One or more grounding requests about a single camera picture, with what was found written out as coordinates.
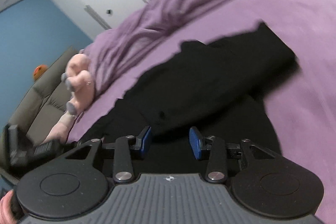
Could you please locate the purple bed sheet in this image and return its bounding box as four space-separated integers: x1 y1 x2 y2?
70 0 335 223

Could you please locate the orange plush toy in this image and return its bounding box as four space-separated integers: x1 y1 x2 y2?
33 64 49 82

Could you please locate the black garment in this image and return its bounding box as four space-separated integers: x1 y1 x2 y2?
81 24 297 174

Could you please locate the grey-brown sofa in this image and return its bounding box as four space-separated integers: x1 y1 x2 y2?
0 45 81 172

